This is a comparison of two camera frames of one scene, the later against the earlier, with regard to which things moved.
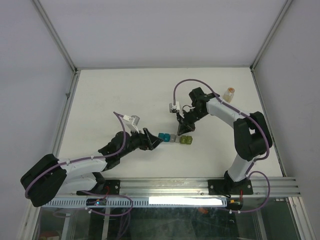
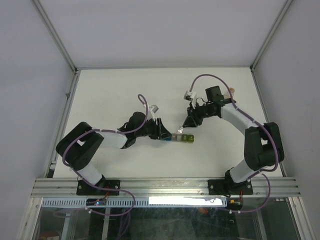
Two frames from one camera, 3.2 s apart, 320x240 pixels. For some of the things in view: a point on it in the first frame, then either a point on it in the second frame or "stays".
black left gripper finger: (154, 145) -> (165, 135)
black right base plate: (221, 187) stays
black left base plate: (107, 187) stays
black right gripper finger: (182, 126) -> (189, 122)
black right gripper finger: (188, 128) -> (190, 122)
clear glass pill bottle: (228, 94) stays
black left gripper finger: (152, 139) -> (163, 131)
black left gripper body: (136, 141) -> (150, 129)
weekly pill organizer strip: (171, 138) stays
